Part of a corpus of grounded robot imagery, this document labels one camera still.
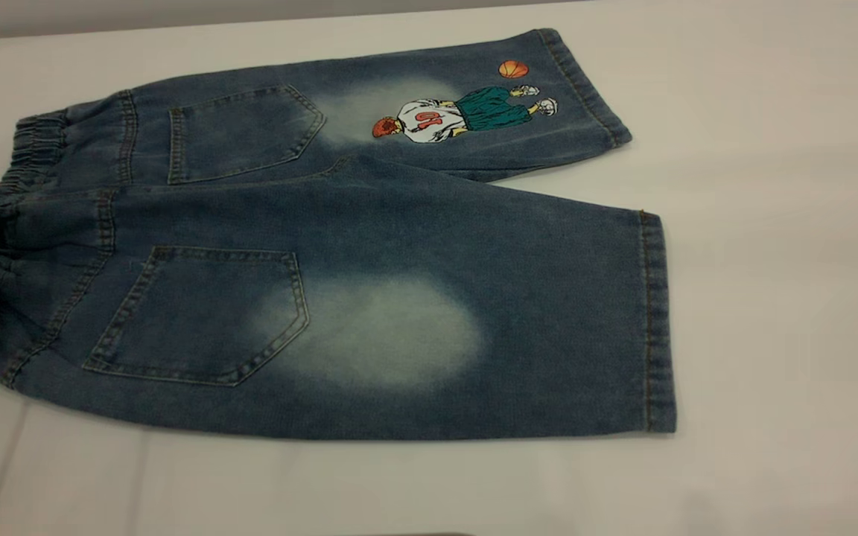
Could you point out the blue denim shorts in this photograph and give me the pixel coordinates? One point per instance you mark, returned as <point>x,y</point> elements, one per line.
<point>399,246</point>

